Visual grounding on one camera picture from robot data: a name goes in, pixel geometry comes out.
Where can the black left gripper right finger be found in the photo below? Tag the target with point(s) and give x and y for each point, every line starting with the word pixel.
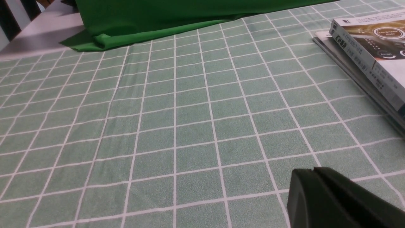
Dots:
pixel 366 208

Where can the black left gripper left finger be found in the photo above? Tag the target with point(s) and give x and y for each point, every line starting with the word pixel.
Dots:
pixel 311 204

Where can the green checkered tablecloth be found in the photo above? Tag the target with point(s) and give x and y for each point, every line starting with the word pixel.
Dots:
pixel 196 130

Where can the thin grey bottom book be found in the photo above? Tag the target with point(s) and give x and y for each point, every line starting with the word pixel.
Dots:
pixel 328 45

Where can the white top book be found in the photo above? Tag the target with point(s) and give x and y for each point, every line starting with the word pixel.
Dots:
pixel 376 45

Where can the bright green cloth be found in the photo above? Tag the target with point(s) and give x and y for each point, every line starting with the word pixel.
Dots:
pixel 114 23

